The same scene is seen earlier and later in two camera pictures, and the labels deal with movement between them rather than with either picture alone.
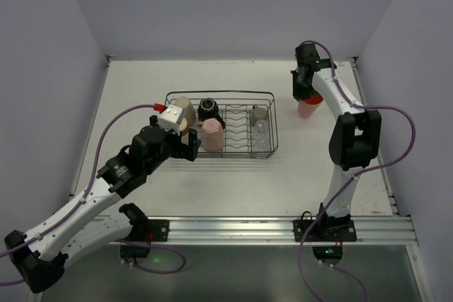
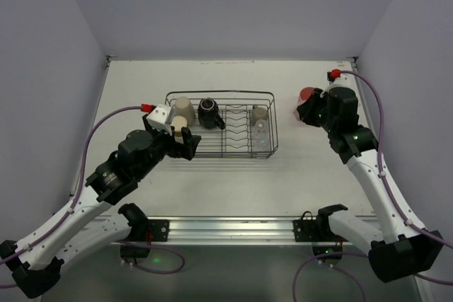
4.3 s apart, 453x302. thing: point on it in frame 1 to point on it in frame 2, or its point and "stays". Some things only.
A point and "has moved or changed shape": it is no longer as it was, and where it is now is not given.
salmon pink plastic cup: [307, 107] has moved or changed shape
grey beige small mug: [258, 113] stays
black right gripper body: [301, 87] to [311, 110]
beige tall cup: [189, 112] stays
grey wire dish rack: [229, 124] stays
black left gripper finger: [190, 151] stays
